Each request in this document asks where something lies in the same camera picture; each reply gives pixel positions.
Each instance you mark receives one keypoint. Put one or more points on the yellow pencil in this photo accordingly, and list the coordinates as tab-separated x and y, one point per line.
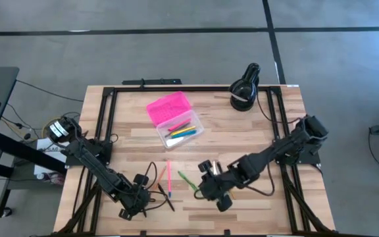
232	195

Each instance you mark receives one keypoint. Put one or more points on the black table clamp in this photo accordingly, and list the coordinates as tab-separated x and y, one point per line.
143	233
141	86
227	233

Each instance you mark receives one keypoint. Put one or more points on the blue highlighter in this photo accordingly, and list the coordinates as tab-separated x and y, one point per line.
184	134

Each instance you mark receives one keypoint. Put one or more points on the clear supply box pink lid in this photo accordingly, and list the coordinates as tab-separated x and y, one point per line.
166	108

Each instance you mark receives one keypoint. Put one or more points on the green pen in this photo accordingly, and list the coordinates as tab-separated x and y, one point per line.
186	179

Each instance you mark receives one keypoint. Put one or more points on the white table tag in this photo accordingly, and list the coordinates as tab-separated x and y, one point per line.
292	86

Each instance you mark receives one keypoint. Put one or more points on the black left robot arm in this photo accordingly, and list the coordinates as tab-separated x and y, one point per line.
90	161

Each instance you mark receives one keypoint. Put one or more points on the black flat bar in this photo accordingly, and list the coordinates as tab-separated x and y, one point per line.
160	81

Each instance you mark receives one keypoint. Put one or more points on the pink highlighter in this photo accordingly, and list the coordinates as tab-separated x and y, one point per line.
179	125

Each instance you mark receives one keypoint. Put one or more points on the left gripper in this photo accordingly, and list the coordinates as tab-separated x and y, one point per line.
137	199

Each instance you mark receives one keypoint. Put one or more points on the orange pencil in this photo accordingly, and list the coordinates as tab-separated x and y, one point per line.
160	177

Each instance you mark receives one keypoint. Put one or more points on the yellow highlighter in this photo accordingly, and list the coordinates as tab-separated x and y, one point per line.
184	130

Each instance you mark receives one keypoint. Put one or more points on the black desk lamp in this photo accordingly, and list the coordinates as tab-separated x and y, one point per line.
243	90

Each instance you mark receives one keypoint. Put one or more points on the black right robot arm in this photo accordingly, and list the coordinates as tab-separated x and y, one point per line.
275	149

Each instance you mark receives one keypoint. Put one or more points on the black desk foot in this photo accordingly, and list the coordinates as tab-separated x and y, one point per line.
7	212

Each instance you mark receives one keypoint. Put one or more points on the black aluminium table frame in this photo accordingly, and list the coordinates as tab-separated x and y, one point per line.
209	89

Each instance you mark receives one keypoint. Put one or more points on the pink pencil blue eraser cap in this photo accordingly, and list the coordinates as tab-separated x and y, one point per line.
169	177

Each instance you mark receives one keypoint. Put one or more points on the white label in box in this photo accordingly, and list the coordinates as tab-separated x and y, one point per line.
174	141

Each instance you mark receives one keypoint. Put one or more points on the white printed paper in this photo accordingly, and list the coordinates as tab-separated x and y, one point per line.
46	143

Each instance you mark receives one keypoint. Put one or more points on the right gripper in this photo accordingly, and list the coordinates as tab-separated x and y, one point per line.
216	186

